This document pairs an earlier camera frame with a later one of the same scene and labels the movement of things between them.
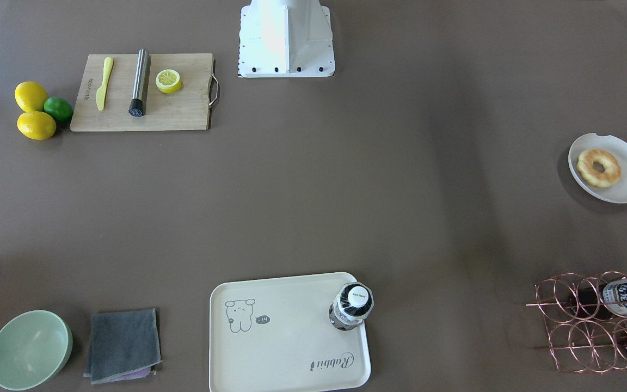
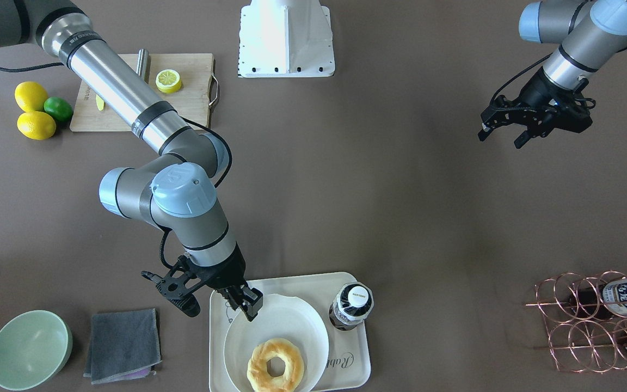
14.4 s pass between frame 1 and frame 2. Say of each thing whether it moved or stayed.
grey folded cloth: stayed
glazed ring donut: moved
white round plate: moved
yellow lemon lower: stayed
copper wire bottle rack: stayed
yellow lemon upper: stayed
